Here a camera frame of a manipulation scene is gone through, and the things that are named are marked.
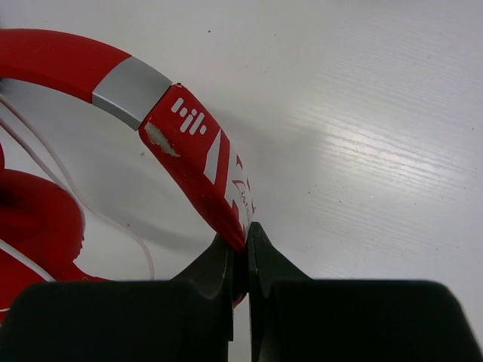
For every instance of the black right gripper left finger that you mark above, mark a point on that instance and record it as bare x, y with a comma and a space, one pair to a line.
187, 318

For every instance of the red headphones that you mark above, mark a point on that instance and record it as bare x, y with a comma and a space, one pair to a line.
42, 218

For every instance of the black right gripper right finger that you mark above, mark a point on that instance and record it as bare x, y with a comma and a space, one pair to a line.
298, 318

